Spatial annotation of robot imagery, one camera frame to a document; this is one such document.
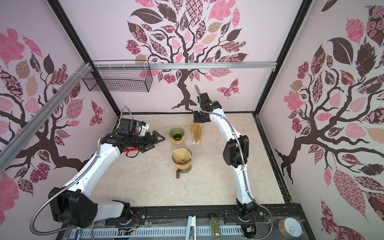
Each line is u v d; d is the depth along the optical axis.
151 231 0.70
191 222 0.70
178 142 0.92
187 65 0.94
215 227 0.68
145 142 0.68
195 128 0.99
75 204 0.40
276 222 0.71
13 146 0.51
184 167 0.81
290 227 0.66
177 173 0.82
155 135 0.70
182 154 0.81
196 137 1.03
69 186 0.40
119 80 1.22
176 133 0.94
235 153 0.57
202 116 0.80
